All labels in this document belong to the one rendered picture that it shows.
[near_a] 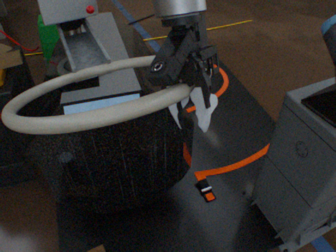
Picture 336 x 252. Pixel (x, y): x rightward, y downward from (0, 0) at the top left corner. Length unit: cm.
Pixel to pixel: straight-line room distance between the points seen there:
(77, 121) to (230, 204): 152
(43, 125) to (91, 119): 9
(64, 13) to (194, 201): 132
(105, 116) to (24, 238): 157
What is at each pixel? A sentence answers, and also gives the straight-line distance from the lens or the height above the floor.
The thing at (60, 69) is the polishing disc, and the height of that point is 92.
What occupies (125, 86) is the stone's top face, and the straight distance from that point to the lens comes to 127.
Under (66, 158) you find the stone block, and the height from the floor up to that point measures 62.
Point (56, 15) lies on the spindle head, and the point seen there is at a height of 120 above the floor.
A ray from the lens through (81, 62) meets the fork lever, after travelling 100.
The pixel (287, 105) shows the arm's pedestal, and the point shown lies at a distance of 137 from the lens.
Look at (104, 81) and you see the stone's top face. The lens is 132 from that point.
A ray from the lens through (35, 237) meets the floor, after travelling 193.
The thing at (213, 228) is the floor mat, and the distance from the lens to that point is 178.
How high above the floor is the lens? 159
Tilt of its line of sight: 43 degrees down
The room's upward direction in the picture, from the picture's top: straight up
